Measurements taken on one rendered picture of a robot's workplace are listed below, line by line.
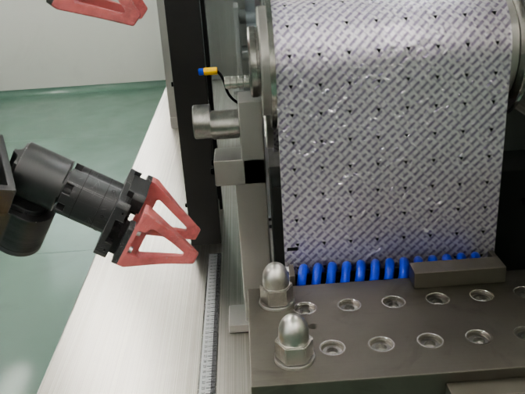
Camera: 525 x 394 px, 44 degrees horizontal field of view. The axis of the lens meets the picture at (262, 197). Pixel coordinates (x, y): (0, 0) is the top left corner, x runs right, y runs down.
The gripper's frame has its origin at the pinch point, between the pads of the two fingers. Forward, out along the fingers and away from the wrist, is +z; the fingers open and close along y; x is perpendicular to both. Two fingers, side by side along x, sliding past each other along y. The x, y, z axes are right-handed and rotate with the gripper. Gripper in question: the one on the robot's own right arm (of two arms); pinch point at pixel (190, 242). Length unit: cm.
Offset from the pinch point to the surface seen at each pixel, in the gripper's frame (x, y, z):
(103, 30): -98, -558, -71
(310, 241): 6.4, 0.6, 11.5
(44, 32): -125, -559, -118
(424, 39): 30.5, 0.6, 10.7
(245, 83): 17.5, -5.2, -2.1
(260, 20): 24.3, -2.2, -4.1
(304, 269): 4.1, 3.1, 11.7
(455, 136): 23.7, 1.0, 18.9
